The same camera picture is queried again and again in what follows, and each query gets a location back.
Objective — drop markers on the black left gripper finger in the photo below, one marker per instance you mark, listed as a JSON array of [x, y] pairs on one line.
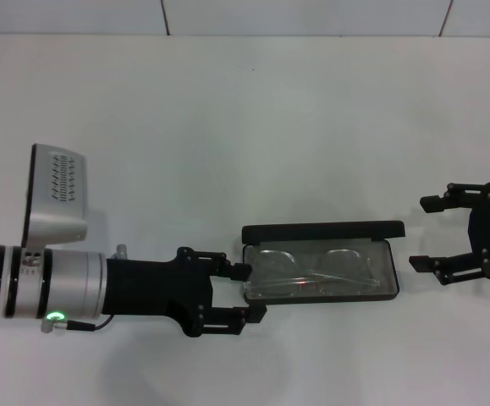
[[241, 272], [256, 314]]

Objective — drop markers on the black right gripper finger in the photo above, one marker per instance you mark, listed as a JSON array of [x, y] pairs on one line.
[[433, 204], [422, 263]]

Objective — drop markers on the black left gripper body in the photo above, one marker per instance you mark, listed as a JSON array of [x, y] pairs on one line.
[[155, 287]]

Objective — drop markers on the clear white glasses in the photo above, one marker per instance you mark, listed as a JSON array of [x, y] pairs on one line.
[[278, 262]]

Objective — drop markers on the black glasses case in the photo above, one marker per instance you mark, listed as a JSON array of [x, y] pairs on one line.
[[325, 230]]

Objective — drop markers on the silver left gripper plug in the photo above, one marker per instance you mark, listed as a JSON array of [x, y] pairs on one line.
[[121, 251]]

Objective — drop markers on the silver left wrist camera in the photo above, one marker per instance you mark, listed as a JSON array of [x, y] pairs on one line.
[[58, 199]]

